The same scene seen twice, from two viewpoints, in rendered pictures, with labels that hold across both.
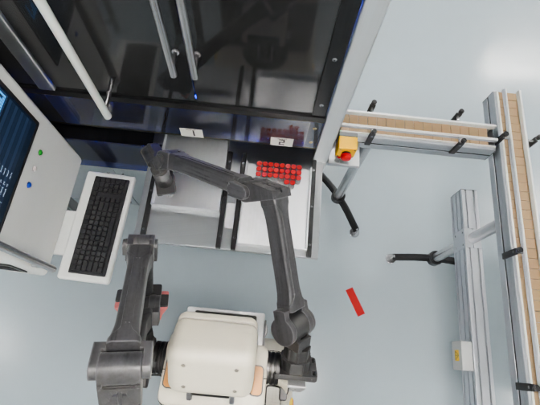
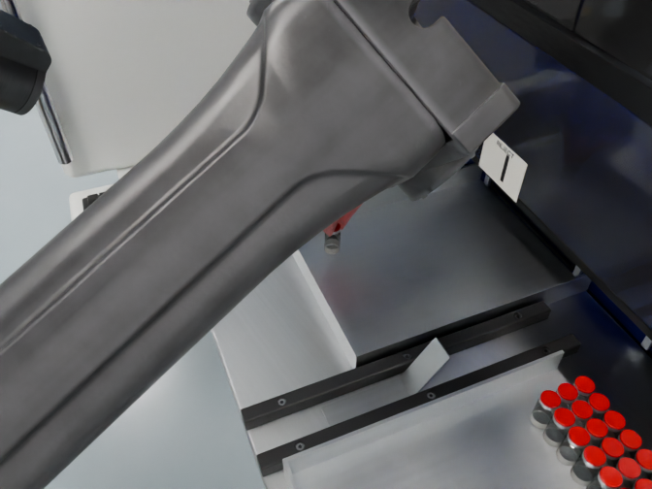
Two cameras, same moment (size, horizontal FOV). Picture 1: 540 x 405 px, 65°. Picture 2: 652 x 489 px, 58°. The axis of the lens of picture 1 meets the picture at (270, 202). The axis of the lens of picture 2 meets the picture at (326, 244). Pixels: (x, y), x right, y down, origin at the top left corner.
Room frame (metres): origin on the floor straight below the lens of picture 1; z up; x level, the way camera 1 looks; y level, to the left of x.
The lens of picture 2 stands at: (0.33, -0.17, 1.47)
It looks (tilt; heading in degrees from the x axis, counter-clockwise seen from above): 44 degrees down; 70
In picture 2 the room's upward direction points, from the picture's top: straight up
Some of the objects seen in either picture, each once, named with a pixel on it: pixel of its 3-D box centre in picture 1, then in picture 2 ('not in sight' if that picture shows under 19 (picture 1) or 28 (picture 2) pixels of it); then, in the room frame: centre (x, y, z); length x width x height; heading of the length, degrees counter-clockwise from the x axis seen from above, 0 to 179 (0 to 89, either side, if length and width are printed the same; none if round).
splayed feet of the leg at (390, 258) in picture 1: (431, 259); not in sight; (0.65, -0.97, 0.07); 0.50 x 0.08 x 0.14; 92
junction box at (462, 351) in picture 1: (462, 355); not in sight; (0.12, -0.93, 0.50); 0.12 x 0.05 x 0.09; 2
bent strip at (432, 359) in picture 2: (230, 207); (384, 382); (0.52, 0.15, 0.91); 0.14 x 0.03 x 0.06; 3
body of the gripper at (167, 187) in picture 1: (163, 178); not in sight; (0.55, 0.39, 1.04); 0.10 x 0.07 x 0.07; 19
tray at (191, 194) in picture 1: (192, 168); (428, 251); (0.66, 0.32, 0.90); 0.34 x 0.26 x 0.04; 2
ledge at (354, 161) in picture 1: (343, 150); not in sight; (0.85, -0.28, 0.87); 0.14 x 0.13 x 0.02; 2
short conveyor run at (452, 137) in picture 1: (411, 130); not in sight; (0.96, -0.54, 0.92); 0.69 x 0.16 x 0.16; 92
